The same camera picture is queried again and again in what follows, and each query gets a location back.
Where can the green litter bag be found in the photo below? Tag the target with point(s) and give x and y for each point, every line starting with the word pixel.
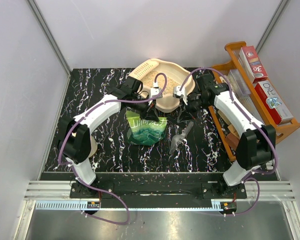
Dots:
pixel 145 132

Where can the orange wooden rack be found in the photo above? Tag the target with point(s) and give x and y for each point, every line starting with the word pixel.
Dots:
pixel 282 130

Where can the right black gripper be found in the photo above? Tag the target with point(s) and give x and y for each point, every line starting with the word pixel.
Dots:
pixel 184 114

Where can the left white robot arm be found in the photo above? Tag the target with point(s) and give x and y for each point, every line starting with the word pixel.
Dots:
pixel 125 95

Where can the brown paper packet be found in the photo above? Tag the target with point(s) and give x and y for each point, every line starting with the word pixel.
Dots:
pixel 232 138

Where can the clear plastic scoop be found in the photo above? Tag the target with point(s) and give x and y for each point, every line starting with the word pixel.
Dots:
pixel 178 138

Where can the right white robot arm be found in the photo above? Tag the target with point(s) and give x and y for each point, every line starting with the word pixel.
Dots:
pixel 257 142

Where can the clear acrylic box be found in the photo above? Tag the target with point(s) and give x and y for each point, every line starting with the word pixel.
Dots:
pixel 238 84

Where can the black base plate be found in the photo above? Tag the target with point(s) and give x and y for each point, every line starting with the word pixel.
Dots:
pixel 159 190

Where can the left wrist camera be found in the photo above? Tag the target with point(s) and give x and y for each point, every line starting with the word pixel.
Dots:
pixel 156 92

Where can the red white box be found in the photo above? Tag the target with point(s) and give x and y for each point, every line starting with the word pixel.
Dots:
pixel 273 102

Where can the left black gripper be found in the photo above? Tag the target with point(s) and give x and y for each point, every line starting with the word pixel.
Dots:
pixel 150 113

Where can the red box 3b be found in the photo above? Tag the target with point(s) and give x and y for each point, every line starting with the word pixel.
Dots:
pixel 252 64

